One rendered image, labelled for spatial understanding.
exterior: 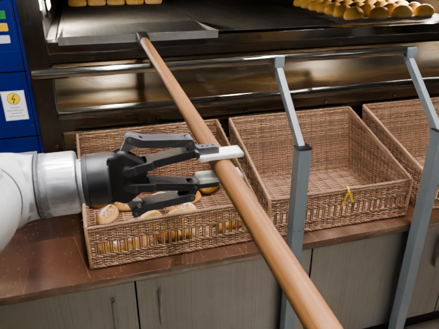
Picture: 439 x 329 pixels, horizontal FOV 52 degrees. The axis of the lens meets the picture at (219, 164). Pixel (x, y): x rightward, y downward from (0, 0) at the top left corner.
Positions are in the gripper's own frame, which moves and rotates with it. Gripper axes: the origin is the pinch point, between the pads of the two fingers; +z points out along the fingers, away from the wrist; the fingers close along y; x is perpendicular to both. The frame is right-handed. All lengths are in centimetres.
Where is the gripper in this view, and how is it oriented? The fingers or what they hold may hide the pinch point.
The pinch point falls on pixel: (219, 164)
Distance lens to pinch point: 69.1
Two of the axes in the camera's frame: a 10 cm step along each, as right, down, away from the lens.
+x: 2.7, 4.2, -8.7
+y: 0.0, 9.0, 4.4
